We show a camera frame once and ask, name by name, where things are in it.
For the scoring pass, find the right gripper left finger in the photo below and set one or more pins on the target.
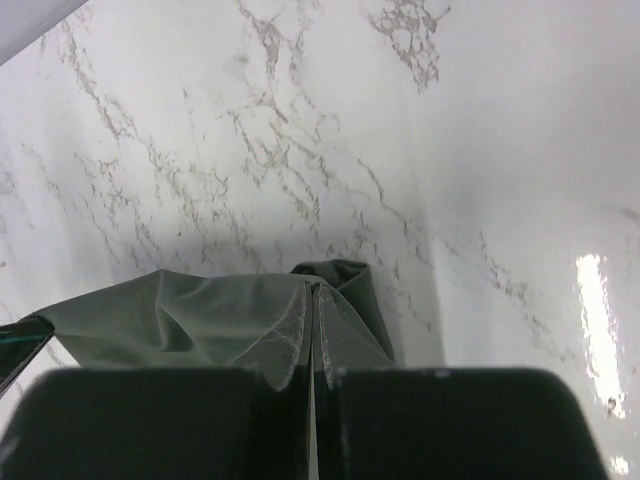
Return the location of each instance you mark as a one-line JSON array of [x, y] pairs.
[[247, 420]]

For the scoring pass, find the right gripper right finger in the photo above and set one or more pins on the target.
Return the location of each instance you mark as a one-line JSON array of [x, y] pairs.
[[375, 420]]

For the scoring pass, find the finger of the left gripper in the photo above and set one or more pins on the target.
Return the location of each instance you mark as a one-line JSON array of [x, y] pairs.
[[20, 343]]

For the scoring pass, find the dark grey t shirt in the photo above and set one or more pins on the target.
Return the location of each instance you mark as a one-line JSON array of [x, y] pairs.
[[170, 319]]

